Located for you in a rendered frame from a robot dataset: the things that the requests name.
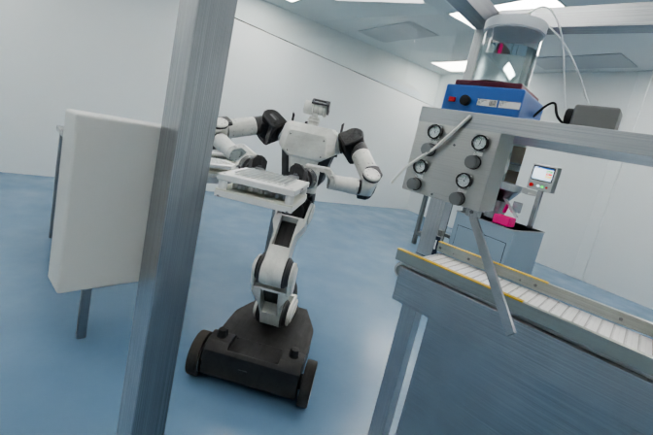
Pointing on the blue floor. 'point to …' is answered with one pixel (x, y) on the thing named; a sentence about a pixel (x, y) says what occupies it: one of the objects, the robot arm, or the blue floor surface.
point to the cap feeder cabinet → (498, 242)
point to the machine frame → (217, 23)
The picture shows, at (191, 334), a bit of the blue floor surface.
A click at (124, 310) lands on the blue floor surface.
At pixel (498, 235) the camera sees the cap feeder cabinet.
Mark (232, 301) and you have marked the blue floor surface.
